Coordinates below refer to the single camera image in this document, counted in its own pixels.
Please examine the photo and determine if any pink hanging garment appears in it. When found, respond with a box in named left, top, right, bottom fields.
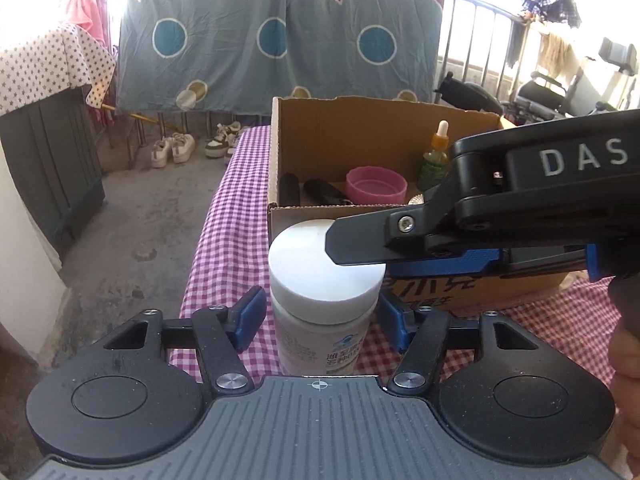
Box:
left=65, top=0, right=121, bottom=128

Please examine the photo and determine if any blue printed bed sheet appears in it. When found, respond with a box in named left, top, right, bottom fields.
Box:
left=115, top=0, right=448, bottom=116

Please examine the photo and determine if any blue checked hanging cloth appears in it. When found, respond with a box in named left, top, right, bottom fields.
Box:
left=520, top=0, right=583, bottom=28

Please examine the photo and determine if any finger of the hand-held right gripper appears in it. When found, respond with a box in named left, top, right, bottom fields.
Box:
left=390, top=242, right=603, bottom=282
left=325, top=135, right=508, bottom=267

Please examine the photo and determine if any green dropper bottle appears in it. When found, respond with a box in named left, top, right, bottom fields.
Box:
left=417, top=120, right=451, bottom=192

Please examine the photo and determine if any white pill bottle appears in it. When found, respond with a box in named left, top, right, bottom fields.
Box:
left=268, top=220, right=387, bottom=376

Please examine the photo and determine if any person's right hand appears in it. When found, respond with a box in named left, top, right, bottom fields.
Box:
left=607, top=270, right=640, bottom=461

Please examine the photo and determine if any black car charger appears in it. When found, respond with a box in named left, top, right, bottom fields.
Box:
left=304, top=178, right=353, bottom=206

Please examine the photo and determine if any white and brown sneaker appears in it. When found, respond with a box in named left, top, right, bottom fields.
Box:
left=205, top=122, right=241, bottom=158
left=226, top=125, right=252, bottom=158

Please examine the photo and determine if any pink plastic lid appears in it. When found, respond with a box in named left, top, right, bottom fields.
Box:
left=345, top=166, right=408, bottom=202

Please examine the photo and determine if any white star print cloth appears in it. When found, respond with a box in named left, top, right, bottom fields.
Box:
left=0, top=25, right=117, bottom=116

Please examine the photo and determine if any folding wheelchair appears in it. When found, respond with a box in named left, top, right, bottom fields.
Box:
left=515, top=37, right=640, bottom=123

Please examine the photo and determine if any dark grey cabinet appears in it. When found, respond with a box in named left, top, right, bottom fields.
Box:
left=0, top=85, right=107, bottom=261

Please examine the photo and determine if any black tube with gold end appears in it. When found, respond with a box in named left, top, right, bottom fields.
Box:
left=279, top=172, right=301, bottom=207

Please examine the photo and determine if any brown cardboard box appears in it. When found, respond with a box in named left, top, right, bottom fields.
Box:
left=267, top=96, right=586, bottom=318

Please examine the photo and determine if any purple checked tablecloth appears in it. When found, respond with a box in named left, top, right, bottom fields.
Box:
left=170, top=125, right=623, bottom=386

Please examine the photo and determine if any cream platform shoe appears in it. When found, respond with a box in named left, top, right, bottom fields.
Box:
left=151, top=138, right=174, bottom=168
left=170, top=132, right=197, bottom=163

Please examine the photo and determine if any beige mop head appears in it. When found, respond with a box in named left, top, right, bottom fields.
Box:
left=537, top=32, right=575, bottom=75

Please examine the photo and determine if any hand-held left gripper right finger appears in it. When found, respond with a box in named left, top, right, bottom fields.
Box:
left=376, top=292, right=543, bottom=396

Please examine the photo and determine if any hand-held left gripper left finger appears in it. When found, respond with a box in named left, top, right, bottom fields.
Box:
left=102, top=285, right=268, bottom=396

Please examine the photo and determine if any yellow pole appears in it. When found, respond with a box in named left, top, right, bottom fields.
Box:
left=102, top=105, right=181, bottom=132

